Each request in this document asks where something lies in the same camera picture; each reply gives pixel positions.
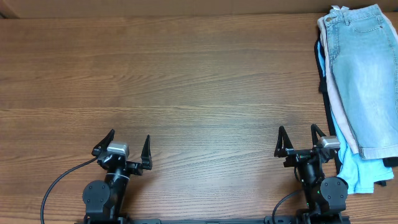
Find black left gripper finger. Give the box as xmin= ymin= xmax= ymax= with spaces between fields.
xmin=141 ymin=135 xmax=152 ymax=170
xmin=91 ymin=129 xmax=115 ymax=156

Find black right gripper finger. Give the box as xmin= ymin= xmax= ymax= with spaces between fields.
xmin=274 ymin=126 xmax=294 ymax=157
xmin=310 ymin=124 xmax=326 ymax=146

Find light blue denim shorts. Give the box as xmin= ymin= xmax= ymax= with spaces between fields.
xmin=319 ymin=4 xmax=397 ymax=159

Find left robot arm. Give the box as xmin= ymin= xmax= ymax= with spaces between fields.
xmin=82 ymin=129 xmax=152 ymax=223

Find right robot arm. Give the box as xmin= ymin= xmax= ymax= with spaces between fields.
xmin=271 ymin=124 xmax=350 ymax=224

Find light blue t-shirt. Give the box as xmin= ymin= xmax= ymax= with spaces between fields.
xmin=315 ymin=40 xmax=394 ymax=194

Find black garment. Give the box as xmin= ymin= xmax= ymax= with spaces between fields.
xmin=315 ymin=25 xmax=397 ymax=194

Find beige shorts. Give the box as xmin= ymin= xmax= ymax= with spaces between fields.
xmin=317 ymin=16 xmax=397 ymax=159

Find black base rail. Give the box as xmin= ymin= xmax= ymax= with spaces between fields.
xmin=76 ymin=215 xmax=351 ymax=224

